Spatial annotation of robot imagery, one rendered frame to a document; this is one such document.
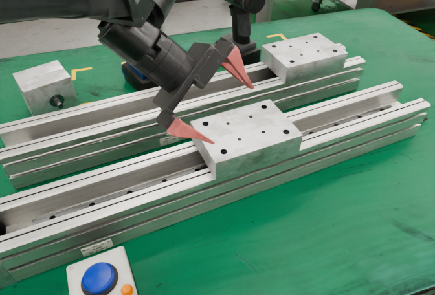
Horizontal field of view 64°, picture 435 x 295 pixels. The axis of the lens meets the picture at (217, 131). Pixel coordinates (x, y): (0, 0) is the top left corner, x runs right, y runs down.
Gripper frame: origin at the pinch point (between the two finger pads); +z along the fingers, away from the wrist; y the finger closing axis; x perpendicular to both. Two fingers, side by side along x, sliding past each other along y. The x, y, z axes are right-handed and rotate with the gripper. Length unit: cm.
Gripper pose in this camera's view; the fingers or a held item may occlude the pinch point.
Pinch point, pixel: (228, 112)
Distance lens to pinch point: 50.1
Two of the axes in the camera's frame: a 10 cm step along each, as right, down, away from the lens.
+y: 5.8, -8.1, 0.2
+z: 7.1, 5.2, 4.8
